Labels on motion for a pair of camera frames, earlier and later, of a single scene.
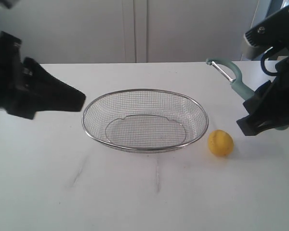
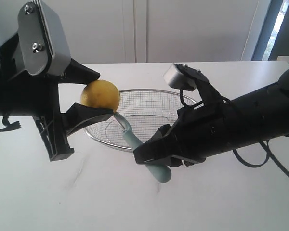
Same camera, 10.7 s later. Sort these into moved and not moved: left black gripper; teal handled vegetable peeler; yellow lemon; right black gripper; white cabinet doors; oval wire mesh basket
Moved: right black gripper; left black gripper; teal handled vegetable peeler; yellow lemon
Not moved: oval wire mesh basket; white cabinet doors
